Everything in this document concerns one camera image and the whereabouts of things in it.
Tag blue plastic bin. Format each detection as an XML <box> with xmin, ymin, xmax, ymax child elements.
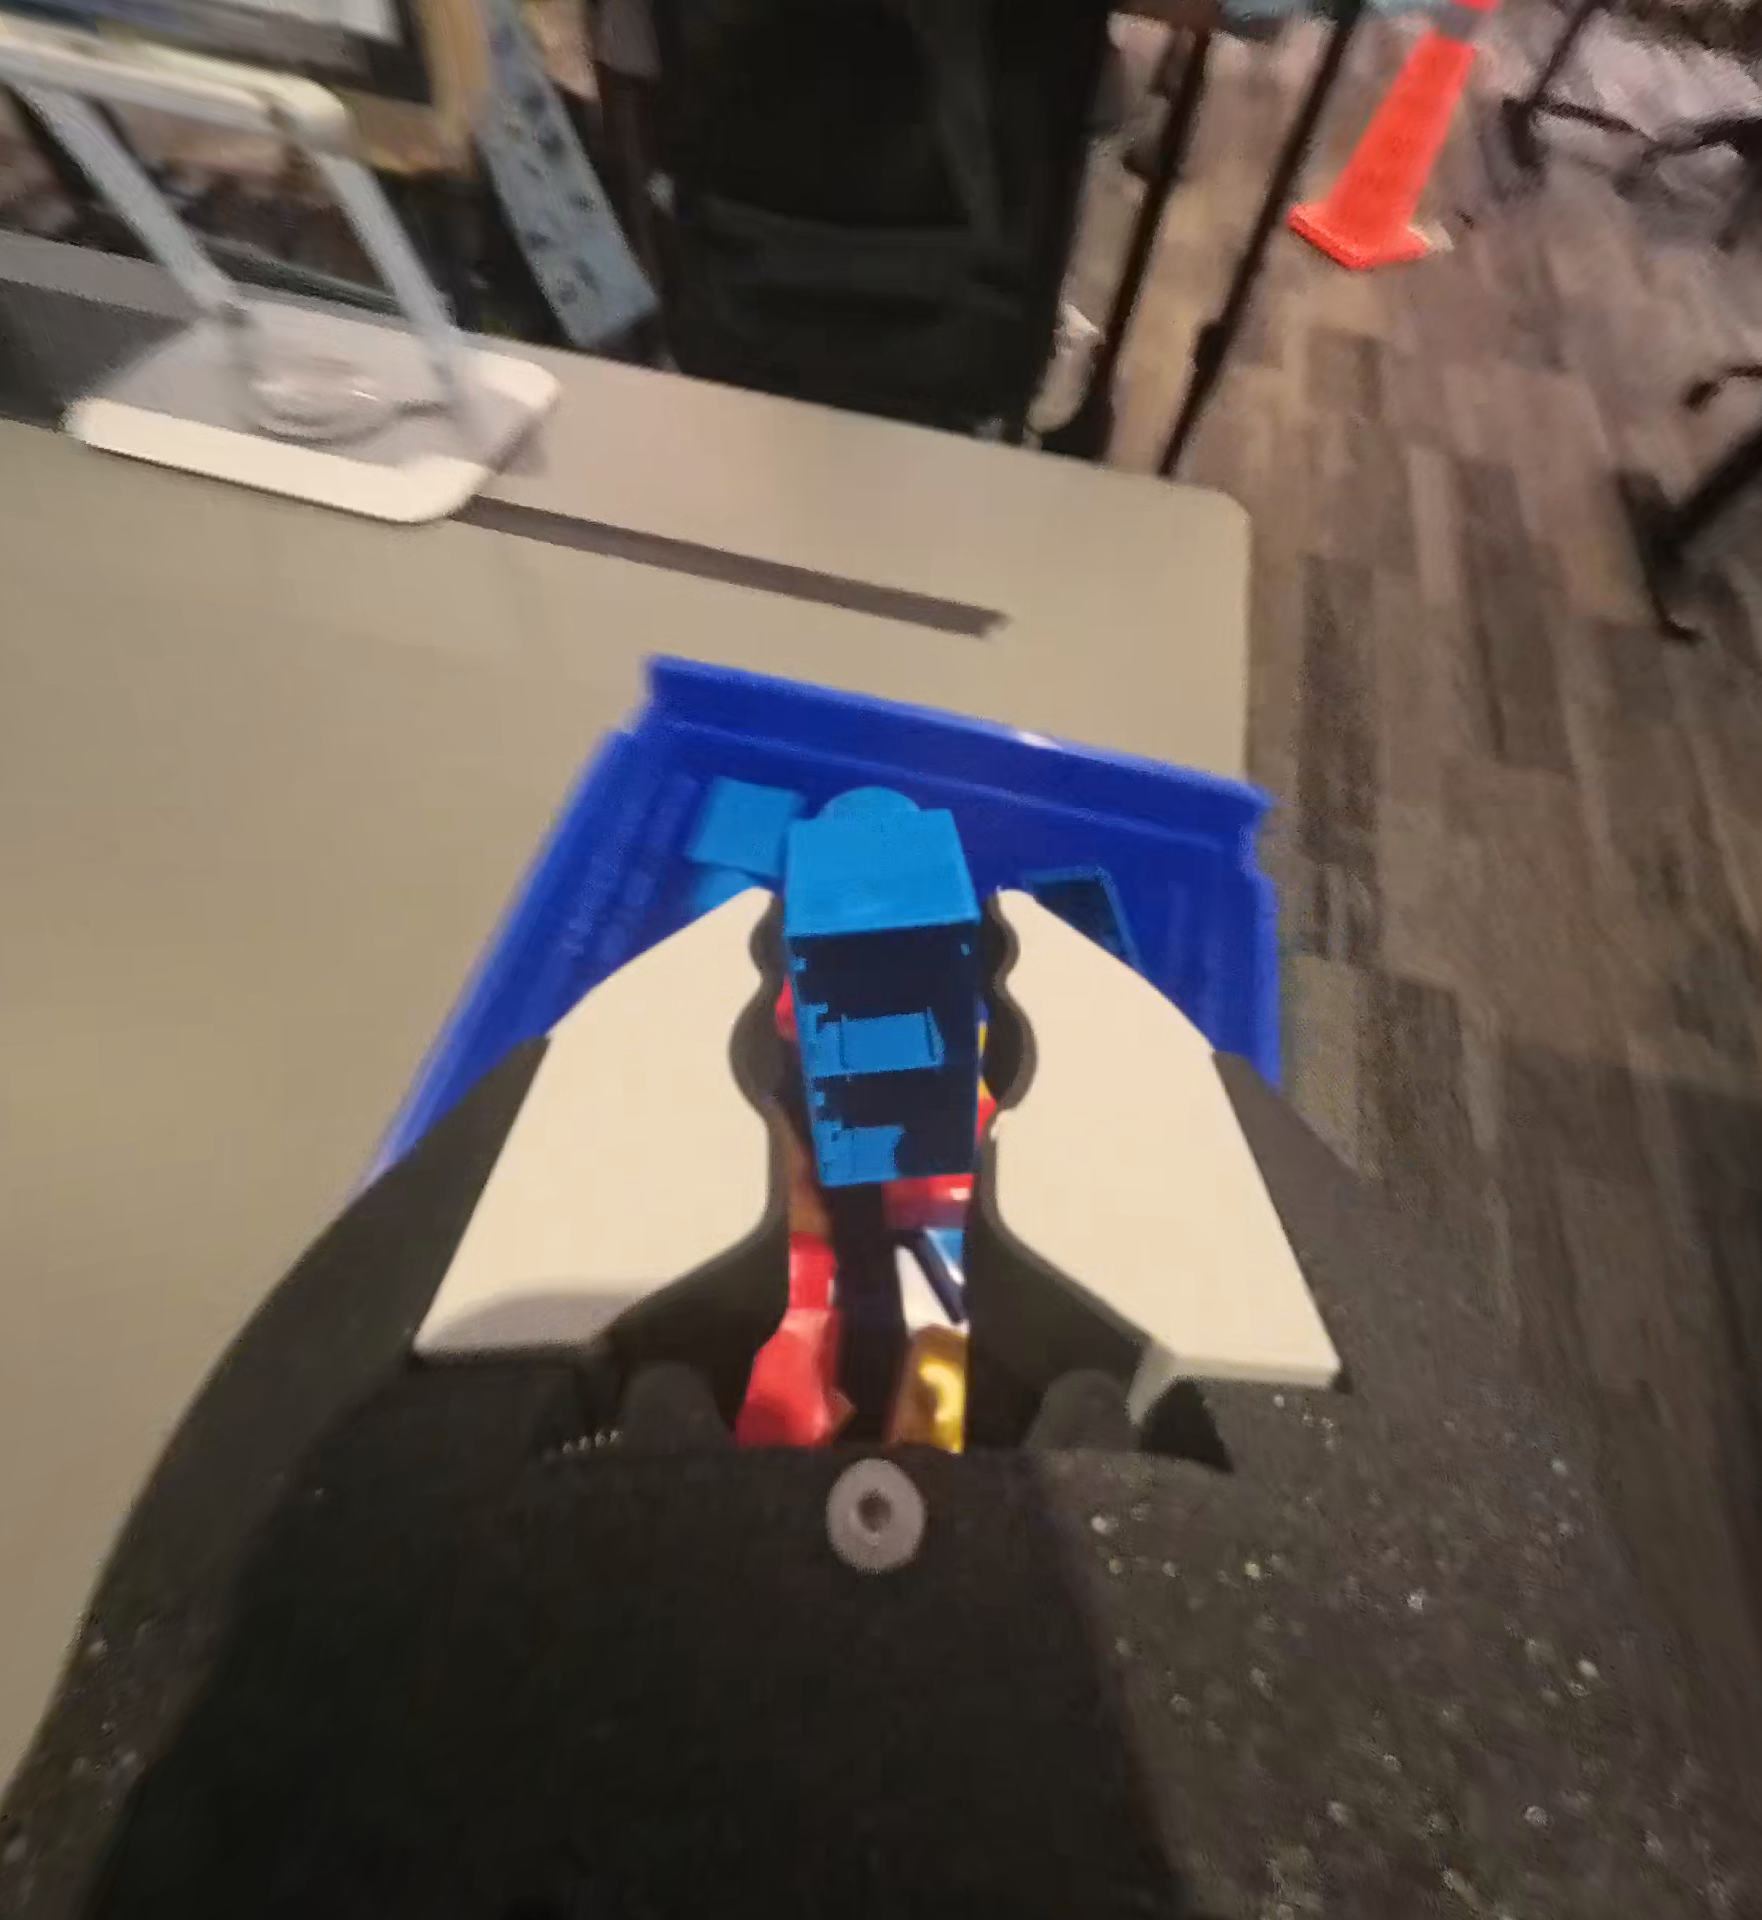
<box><xmin>368</xmin><ymin>652</ymin><xmax>1289</xmax><ymax>1454</ymax></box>

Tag blue two-stud mega block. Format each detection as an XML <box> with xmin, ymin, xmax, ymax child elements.
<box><xmin>780</xmin><ymin>785</ymin><xmax>985</xmax><ymax>1190</ymax></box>

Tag grey printed sheet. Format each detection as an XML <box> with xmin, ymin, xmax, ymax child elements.
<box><xmin>467</xmin><ymin>7</ymin><xmax>662</xmax><ymax>350</ymax></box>

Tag black floor stand pole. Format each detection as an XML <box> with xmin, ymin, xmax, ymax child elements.
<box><xmin>1083</xmin><ymin>0</ymin><xmax>1371</xmax><ymax>473</ymax></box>

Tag red one-stud mega block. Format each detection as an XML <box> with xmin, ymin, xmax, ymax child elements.
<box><xmin>738</xmin><ymin>1192</ymin><xmax>857</xmax><ymax>1453</ymax></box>

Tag white pad on table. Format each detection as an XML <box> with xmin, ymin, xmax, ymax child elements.
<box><xmin>0</xmin><ymin>22</ymin><xmax>562</xmax><ymax>527</ymax></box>

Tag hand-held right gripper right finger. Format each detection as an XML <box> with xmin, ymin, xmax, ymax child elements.
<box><xmin>967</xmin><ymin>886</ymin><xmax>1345</xmax><ymax>1424</ymax></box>

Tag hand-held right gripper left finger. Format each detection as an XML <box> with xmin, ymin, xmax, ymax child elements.
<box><xmin>413</xmin><ymin>887</ymin><xmax>797</xmax><ymax>1368</ymax></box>

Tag blue one-stud mega block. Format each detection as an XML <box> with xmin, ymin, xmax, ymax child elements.
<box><xmin>690</xmin><ymin>776</ymin><xmax>810</xmax><ymax>876</ymax></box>

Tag orange traffic cone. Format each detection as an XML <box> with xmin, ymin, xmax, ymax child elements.
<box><xmin>1286</xmin><ymin>0</ymin><xmax>1501</xmax><ymax>274</ymax></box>

